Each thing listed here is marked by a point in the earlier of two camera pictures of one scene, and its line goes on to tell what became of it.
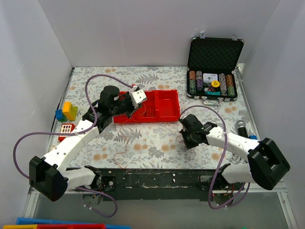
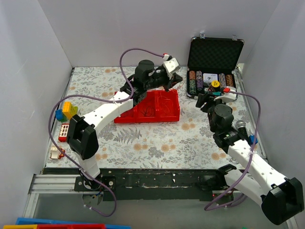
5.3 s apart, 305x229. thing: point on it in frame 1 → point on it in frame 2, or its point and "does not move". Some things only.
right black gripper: x=186 y=137 → x=206 y=101
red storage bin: x=72 y=226 does not move
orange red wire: x=125 y=138 → x=158 y=104
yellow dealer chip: x=215 y=83 does not move
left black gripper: x=130 y=104 → x=165 y=79
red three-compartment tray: x=161 y=105 does not move
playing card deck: x=209 y=77 does not move
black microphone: x=240 y=124 does not move
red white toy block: x=66 y=128 does not move
